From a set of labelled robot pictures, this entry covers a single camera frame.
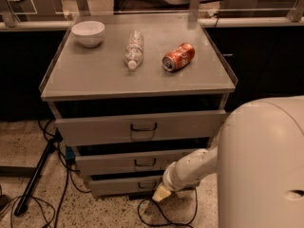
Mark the padded gripper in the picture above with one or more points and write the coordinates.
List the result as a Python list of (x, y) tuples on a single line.
[(170, 177)]

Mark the grey drawer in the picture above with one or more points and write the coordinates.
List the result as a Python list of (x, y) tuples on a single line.
[(129, 162), (124, 184), (140, 128)]

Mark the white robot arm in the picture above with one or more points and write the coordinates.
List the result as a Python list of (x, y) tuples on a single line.
[(259, 162)]

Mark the grey bottom drawer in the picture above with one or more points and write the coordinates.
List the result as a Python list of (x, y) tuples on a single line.
[(124, 184)]

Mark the grey top drawer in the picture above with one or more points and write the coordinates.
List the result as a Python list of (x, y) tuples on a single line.
[(140, 128)]

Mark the grey drawer cabinet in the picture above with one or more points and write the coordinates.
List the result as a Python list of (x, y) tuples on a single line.
[(95, 82)]

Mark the blue box behind cabinet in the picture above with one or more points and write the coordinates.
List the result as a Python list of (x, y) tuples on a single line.
[(70, 155)]

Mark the orange soda can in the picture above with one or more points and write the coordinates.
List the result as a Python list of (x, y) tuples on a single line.
[(178, 58)]

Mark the black pole on floor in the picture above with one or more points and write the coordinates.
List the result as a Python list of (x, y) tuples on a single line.
[(22, 204)]

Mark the clear plastic water bottle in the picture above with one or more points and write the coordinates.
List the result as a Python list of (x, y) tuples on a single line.
[(133, 55)]

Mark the white ceramic bowl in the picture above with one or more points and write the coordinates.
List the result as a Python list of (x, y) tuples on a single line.
[(89, 33)]

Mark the clear acrylic barrier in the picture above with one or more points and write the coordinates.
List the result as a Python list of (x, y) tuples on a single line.
[(16, 11)]

